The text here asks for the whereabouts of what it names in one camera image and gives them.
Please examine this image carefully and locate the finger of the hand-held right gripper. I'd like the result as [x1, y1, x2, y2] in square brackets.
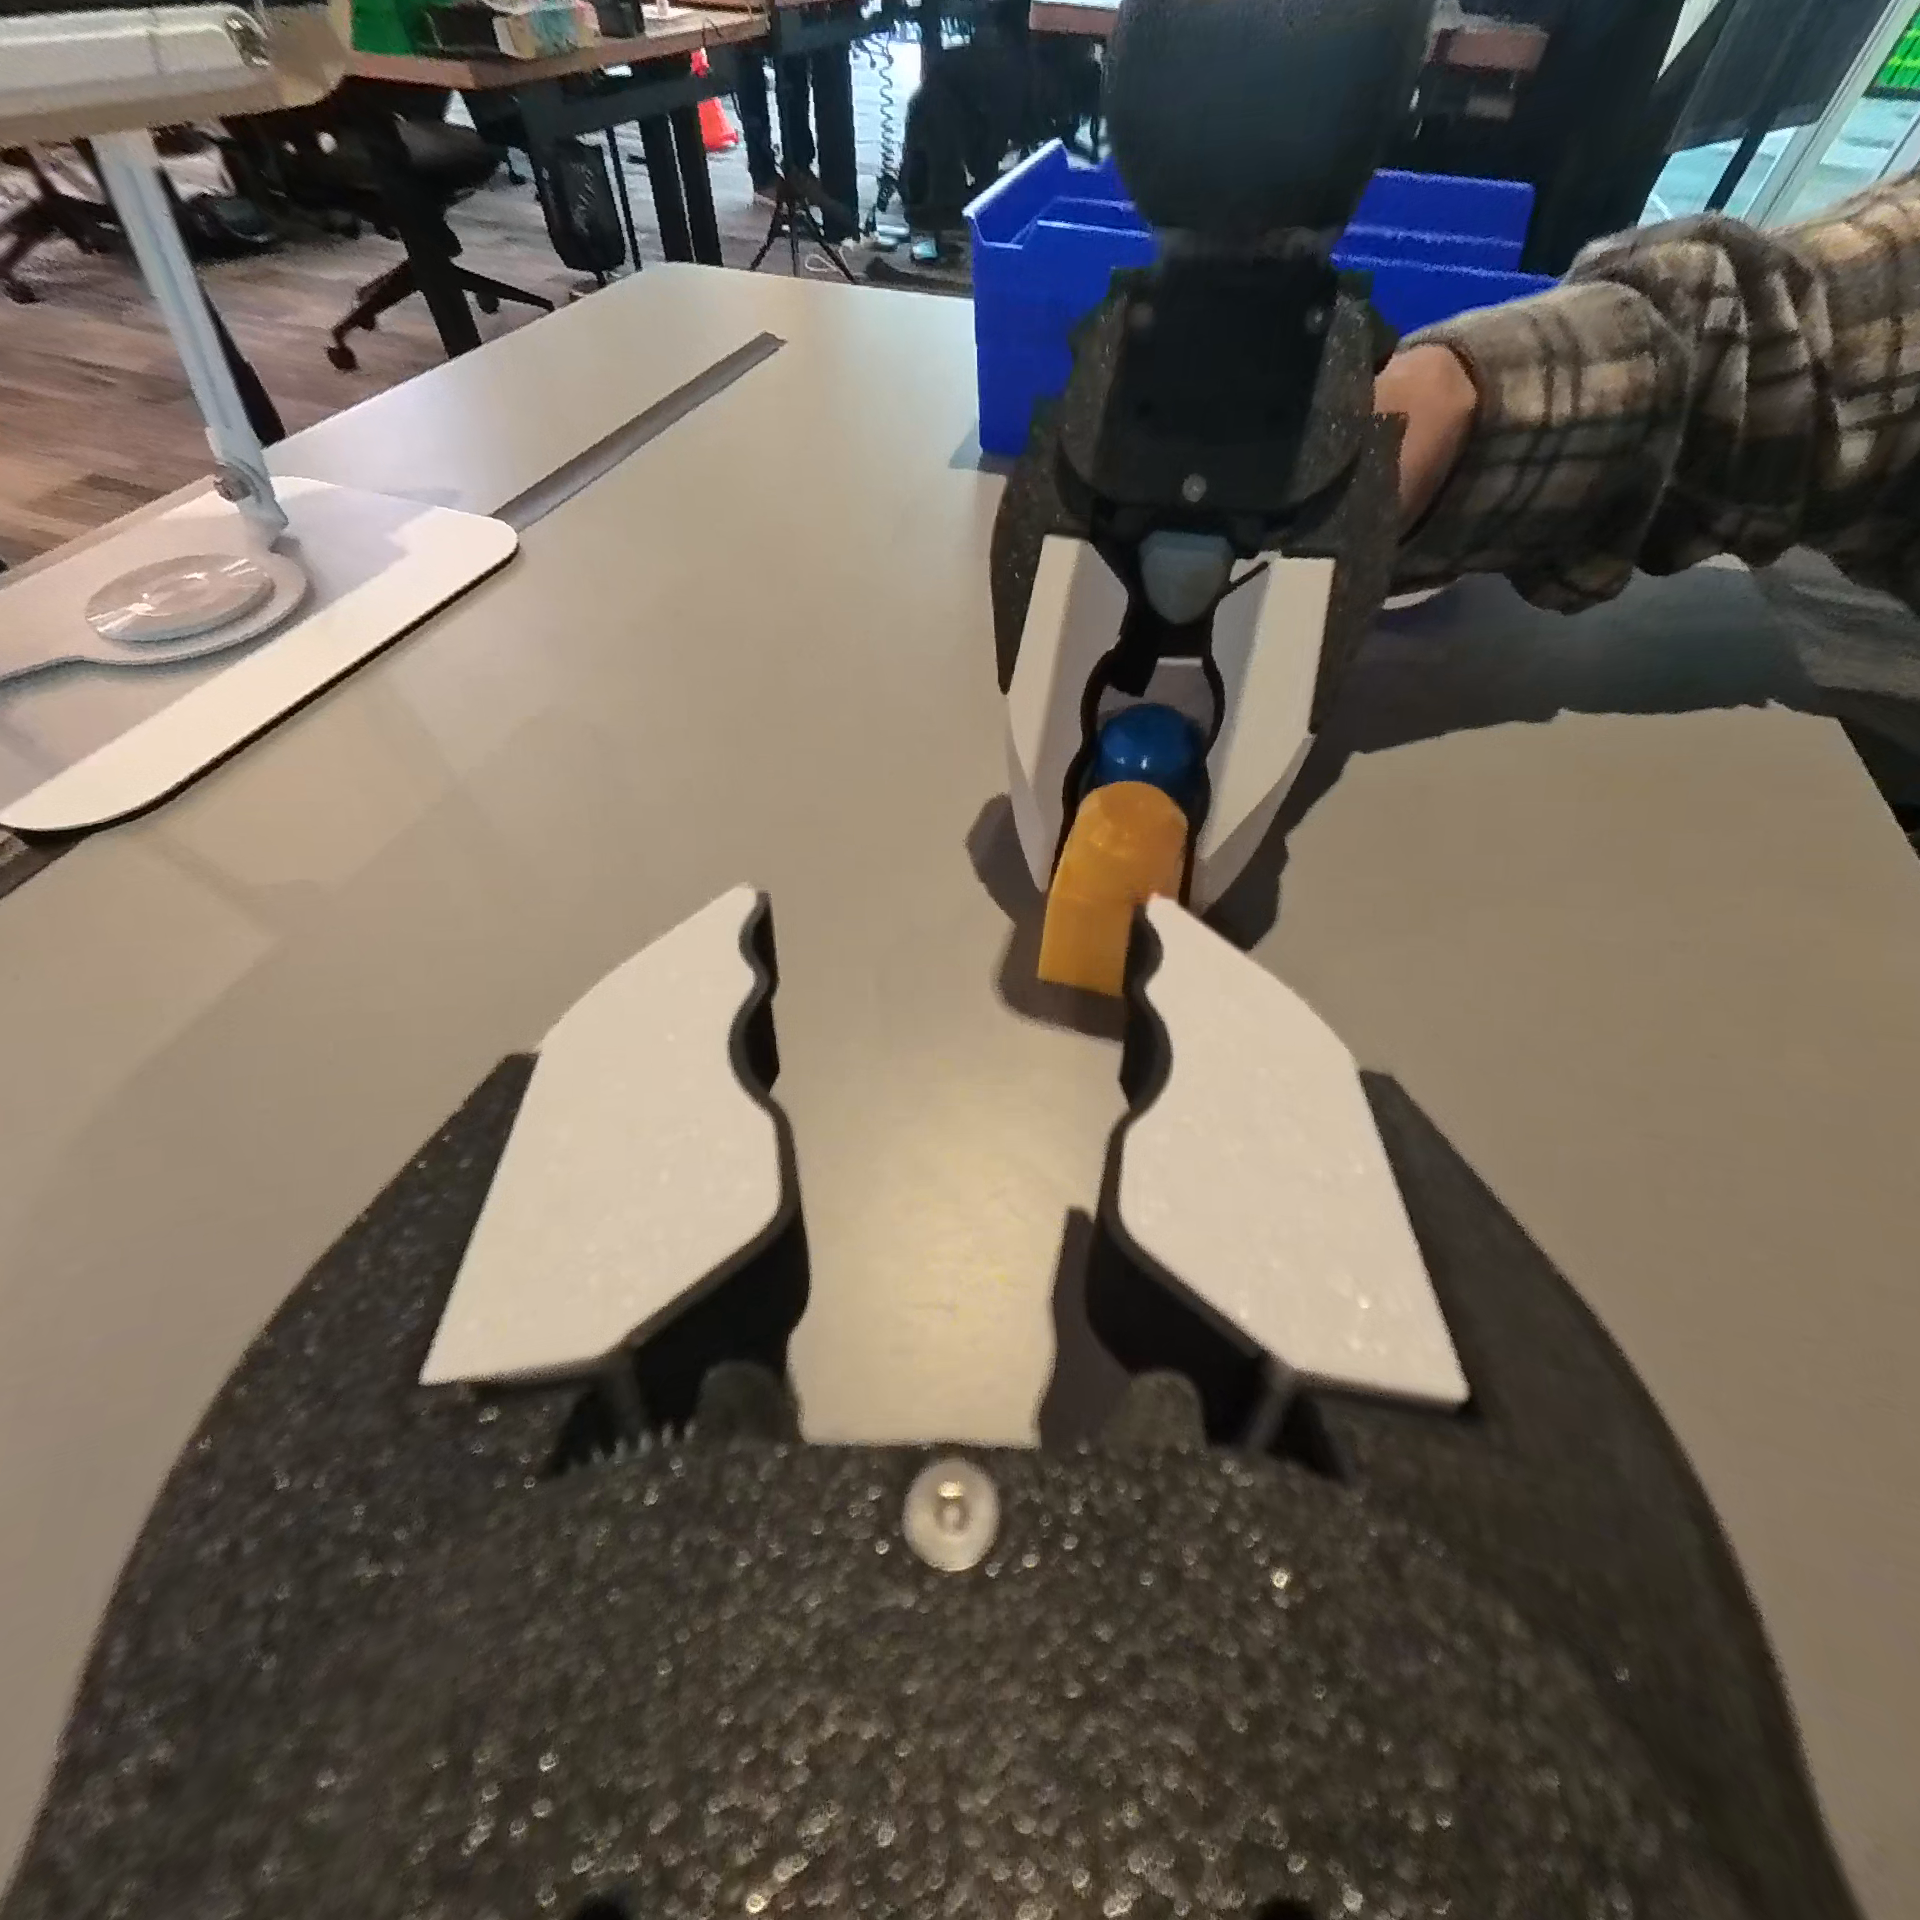
[1002, 537, 1158, 887]
[1184, 554, 1338, 917]

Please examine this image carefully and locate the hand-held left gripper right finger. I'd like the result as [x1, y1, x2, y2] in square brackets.
[1095, 896, 1473, 1413]

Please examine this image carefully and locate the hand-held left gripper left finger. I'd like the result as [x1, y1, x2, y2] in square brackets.
[422, 885, 813, 1390]

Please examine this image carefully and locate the blue mega block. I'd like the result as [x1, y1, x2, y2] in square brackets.
[1083, 704, 1210, 833]

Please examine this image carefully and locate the blue plastic bin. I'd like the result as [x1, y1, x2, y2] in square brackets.
[966, 137, 1561, 458]

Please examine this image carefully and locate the yellow one-stud block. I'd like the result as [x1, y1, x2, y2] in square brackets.
[1037, 783, 1186, 992]

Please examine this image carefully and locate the person's right hand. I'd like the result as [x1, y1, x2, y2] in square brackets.
[1373, 343, 1489, 519]

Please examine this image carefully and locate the black tripod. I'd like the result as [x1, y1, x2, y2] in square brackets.
[746, 151, 859, 288]

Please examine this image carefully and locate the black floor sign display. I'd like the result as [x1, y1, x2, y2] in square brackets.
[1665, 0, 1893, 182]

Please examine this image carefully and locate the long wooden desk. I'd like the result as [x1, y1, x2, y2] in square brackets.
[352, 0, 783, 288]

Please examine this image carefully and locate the black office chair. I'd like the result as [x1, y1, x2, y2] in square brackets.
[322, 112, 558, 368]

